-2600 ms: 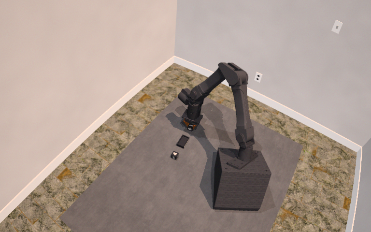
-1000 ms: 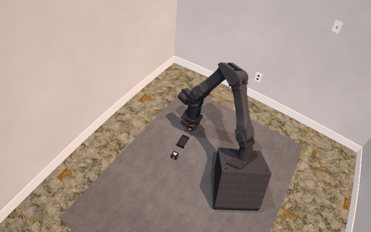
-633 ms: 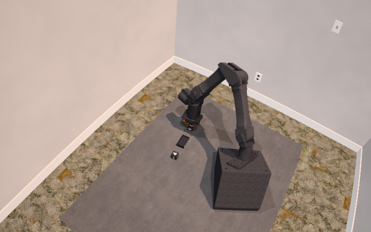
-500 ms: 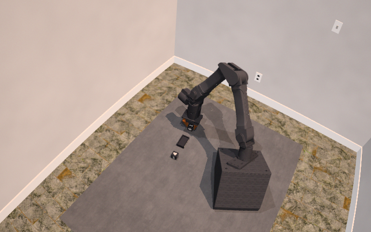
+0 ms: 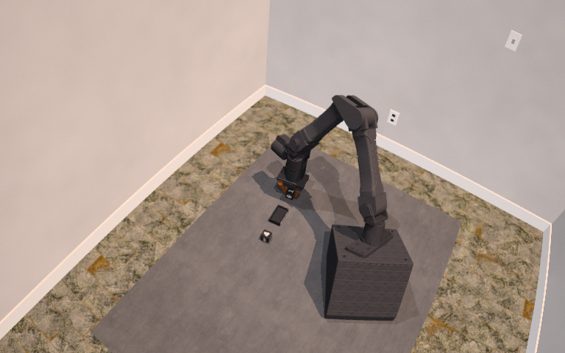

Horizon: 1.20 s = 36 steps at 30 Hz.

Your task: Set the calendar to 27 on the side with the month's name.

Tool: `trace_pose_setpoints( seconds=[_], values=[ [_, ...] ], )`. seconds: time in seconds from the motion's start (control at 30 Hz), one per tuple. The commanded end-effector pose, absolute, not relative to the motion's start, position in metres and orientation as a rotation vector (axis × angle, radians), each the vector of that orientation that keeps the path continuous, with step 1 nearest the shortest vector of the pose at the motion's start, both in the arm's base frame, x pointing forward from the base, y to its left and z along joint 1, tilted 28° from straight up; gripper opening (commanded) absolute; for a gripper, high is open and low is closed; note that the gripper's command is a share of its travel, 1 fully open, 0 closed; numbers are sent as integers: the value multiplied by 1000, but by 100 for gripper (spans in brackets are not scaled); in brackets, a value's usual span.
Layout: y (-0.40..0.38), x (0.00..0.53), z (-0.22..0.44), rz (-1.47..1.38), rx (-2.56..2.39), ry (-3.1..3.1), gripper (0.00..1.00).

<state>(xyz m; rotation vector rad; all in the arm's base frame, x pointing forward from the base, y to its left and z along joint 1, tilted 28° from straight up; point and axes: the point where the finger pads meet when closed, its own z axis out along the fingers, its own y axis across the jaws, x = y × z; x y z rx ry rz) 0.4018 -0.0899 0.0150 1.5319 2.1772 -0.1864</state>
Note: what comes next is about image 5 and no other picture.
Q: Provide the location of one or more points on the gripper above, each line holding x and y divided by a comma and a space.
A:
290, 179

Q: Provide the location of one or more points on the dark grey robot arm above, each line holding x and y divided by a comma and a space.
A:
372, 197

